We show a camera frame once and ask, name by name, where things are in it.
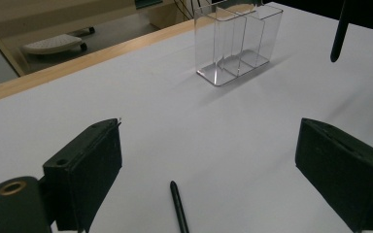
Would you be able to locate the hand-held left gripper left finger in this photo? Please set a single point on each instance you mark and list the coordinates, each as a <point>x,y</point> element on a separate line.
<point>87,171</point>

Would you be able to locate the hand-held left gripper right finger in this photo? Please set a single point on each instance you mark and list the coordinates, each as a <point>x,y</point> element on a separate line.
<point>343,174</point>

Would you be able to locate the makeup brush silver ferrule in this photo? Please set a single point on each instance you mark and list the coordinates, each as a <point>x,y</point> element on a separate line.
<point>178,207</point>

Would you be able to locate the thin black makeup brush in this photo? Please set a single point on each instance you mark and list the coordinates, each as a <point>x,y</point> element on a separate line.
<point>339,35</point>

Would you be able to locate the clear acrylic organizer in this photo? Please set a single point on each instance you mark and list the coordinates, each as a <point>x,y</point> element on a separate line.
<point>220,73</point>

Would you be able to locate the wooden table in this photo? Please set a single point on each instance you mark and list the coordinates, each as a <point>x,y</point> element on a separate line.
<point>77,63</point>

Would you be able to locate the white board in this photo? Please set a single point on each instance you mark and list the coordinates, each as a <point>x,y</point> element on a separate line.
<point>207,145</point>

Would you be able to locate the wheeled dolly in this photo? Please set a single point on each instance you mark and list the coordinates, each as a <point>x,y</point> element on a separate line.
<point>51,43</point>

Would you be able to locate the wooden desk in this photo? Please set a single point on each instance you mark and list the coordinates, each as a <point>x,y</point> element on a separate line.
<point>45,13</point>

